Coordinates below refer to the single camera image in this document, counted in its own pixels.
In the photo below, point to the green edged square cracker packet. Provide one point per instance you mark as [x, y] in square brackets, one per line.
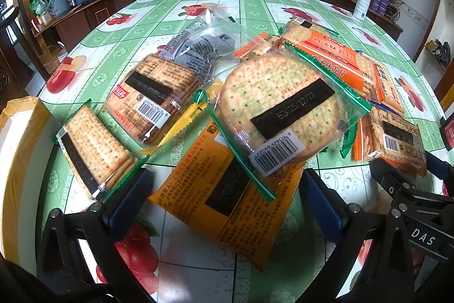
[95, 146]

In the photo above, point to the dark wooden chair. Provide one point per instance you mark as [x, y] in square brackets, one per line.
[12, 51]

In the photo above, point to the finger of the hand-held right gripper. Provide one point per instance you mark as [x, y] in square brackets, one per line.
[388, 175]
[447, 131]

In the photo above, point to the clear packet of dark snacks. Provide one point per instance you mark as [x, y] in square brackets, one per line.
[198, 47]

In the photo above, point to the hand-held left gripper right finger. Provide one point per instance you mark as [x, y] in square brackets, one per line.
[319, 205]

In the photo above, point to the orange cracker packet with barcode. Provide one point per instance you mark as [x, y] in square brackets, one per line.
[393, 132]

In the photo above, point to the blue edged cracker packet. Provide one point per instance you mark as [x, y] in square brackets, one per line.
[386, 86]

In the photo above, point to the large orange printed packet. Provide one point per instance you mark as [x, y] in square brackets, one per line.
[230, 221]

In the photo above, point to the green snack bag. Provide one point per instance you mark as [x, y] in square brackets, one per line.
[37, 6]

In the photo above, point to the small orange edged cracker packet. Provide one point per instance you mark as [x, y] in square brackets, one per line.
[255, 47]

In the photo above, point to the fruit print green tablecloth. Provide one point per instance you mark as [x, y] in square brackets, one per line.
[248, 6]

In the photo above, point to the green edged round cracker packet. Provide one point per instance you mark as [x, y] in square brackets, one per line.
[280, 104]

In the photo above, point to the orange banded soda cracker packet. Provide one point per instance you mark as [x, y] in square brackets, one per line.
[330, 51]

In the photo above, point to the purple bottle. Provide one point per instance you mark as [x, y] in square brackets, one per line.
[386, 3]
[378, 1]

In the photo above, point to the wooden cabinet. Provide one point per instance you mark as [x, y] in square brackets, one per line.
[85, 20]

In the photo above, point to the yellow taped cardboard box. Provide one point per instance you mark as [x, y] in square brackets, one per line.
[21, 154]

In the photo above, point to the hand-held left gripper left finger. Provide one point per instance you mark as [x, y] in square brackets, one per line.
[114, 217]

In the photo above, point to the yellow edged cracker packet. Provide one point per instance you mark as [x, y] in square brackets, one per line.
[152, 93]

